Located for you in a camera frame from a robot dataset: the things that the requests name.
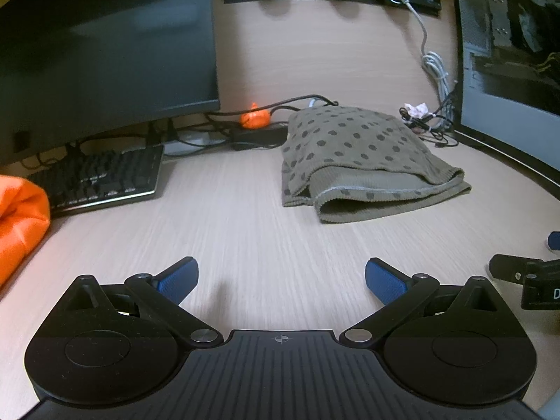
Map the olive polka dot sweater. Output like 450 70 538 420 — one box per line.
281 106 471 224

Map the orange fabric bag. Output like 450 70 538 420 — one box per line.
0 175 50 285

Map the black keyboard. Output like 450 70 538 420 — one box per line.
28 145 163 217

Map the crumpled white paper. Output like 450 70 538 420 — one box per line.
404 103 430 119

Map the black computer tower case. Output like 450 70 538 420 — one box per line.
454 0 559 195

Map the orange pumpkin figurine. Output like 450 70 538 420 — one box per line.
239 103 272 130

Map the black computer monitor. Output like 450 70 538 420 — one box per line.
1 0 219 164

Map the black cable bundle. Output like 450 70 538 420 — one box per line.
19 93 461 170

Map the white coiled cable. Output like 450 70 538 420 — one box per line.
389 0 457 117

